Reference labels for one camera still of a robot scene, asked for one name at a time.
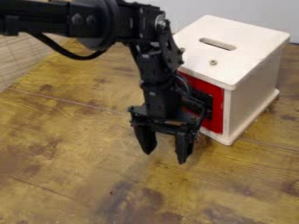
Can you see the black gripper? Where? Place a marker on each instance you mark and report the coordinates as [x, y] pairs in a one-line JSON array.
[[162, 114]]

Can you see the red drawer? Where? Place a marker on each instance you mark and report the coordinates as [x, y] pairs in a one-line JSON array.
[[208, 102]]

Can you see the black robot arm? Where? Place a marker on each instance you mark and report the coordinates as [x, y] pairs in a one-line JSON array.
[[82, 28]]

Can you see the white wooden cabinet box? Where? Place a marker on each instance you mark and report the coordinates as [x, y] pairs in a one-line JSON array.
[[231, 62]]

